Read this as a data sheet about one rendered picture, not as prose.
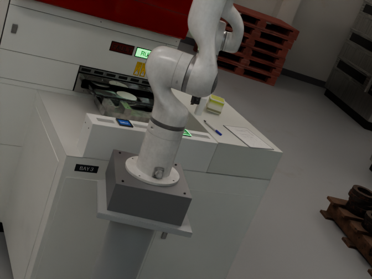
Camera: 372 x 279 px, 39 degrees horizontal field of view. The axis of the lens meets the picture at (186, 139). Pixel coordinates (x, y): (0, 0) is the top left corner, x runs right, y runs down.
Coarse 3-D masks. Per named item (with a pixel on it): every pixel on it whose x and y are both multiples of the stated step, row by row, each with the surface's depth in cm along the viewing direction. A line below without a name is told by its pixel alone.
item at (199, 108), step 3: (201, 99) 239; (204, 99) 239; (201, 102) 239; (204, 102) 240; (198, 105) 240; (201, 105) 240; (204, 105) 241; (195, 108) 242; (198, 108) 240; (201, 108) 241; (195, 111) 242; (198, 111) 241; (201, 111) 242; (195, 114) 241; (198, 114) 242
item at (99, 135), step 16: (96, 128) 193; (112, 128) 195; (128, 128) 199; (144, 128) 205; (80, 144) 199; (96, 144) 196; (112, 144) 199; (128, 144) 201; (192, 144) 214; (208, 144) 217; (176, 160) 214; (192, 160) 217; (208, 160) 221
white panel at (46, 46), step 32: (32, 0) 223; (32, 32) 230; (64, 32) 235; (96, 32) 241; (128, 32) 247; (0, 64) 231; (32, 64) 236; (64, 64) 242; (96, 64) 248; (128, 64) 255
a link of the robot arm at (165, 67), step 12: (156, 48) 165; (168, 48) 165; (156, 60) 162; (168, 60) 162; (180, 60) 162; (156, 72) 163; (168, 72) 162; (180, 72) 161; (156, 84) 164; (168, 84) 165; (180, 84) 163; (156, 96) 166; (168, 96) 168; (156, 108) 168; (168, 108) 166; (180, 108) 168; (156, 120) 168; (168, 120) 167; (180, 120) 168
